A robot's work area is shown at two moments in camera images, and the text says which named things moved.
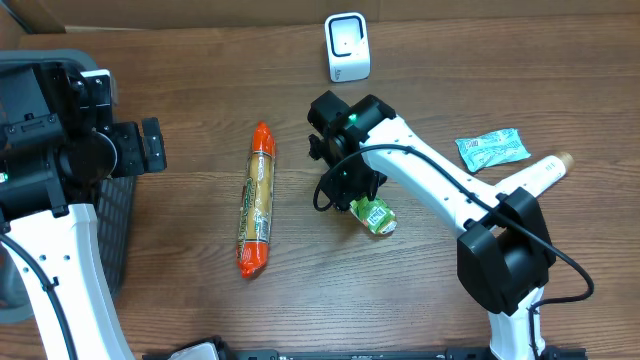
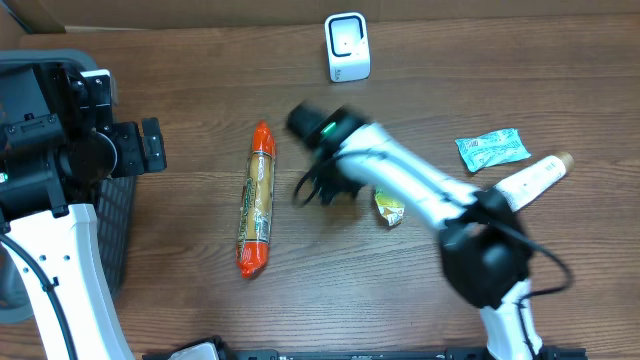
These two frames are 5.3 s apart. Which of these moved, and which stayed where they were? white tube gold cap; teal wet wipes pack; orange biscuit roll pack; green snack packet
Moved: green snack packet
Stayed: white tube gold cap; orange biscuit roll pack; teal wet wipes pack
